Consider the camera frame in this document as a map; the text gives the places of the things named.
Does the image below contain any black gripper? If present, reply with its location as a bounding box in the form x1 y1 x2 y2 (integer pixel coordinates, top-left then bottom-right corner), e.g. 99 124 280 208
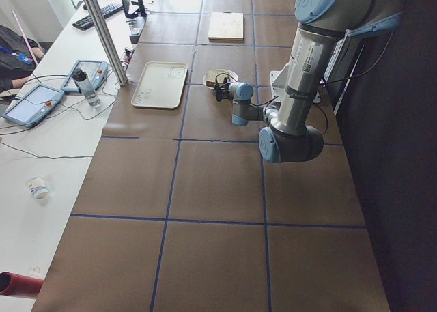
219 78 231 91

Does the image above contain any white round plate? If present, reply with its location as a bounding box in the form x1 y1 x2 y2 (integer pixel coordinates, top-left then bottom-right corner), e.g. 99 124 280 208
202 69 238 89

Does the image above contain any bread slice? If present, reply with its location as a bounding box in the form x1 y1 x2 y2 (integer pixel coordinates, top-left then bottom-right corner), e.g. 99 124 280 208
203 69 230 87

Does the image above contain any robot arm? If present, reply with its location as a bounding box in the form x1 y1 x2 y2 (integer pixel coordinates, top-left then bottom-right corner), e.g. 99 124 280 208
214 0 405 163

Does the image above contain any bamboo cutting board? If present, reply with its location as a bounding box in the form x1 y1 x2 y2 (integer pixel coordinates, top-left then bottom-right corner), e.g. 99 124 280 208
208 12 244 41

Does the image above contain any cream bear tray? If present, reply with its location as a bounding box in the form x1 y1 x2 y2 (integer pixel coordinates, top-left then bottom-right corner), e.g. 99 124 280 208
131 61 188 109

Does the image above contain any orange black connector block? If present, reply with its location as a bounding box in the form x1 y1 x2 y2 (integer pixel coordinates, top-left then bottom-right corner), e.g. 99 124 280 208
120 47 134 68

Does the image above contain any far blue teach pendant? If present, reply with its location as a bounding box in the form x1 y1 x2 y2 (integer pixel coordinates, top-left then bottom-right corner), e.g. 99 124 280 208
60 60 110 94

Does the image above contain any blue teach pendant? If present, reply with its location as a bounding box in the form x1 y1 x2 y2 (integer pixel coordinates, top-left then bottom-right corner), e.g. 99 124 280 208
60 60 110 94
2 84 65 128

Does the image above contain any black monitor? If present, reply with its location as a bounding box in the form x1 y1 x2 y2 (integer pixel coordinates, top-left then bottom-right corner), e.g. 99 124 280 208
121 0 147 19

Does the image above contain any clear water bottle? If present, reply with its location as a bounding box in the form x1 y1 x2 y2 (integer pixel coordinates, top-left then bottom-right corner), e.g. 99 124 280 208
72 68 100 107

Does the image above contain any black keyboard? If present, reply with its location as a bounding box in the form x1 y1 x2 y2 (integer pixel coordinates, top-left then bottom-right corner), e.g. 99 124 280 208
72 3 124 31

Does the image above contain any near blue teach pendant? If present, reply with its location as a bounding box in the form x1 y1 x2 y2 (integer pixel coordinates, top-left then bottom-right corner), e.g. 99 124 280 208
2 84 65 128

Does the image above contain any seated person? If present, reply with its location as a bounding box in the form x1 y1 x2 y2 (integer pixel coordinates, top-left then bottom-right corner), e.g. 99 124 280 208
1 25 44 92

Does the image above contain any paper cup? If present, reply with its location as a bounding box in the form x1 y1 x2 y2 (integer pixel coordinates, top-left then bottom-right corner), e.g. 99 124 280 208
26 177 48 200

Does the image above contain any red cylinder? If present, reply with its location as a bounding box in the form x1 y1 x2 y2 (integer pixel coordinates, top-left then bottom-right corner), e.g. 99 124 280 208
1 272 44 298

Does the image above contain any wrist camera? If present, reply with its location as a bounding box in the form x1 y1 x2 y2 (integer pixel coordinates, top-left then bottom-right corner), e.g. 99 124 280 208
214 85 232 102

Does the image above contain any white camera mast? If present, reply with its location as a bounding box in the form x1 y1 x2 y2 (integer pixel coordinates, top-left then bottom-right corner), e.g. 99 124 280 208
269 63 313 103

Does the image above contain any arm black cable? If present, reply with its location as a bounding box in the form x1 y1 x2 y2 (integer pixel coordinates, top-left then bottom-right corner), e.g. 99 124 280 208
249 31 393 135

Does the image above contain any aluminium frame post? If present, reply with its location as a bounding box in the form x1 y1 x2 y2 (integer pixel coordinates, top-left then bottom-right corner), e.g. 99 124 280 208
84 0 128 87

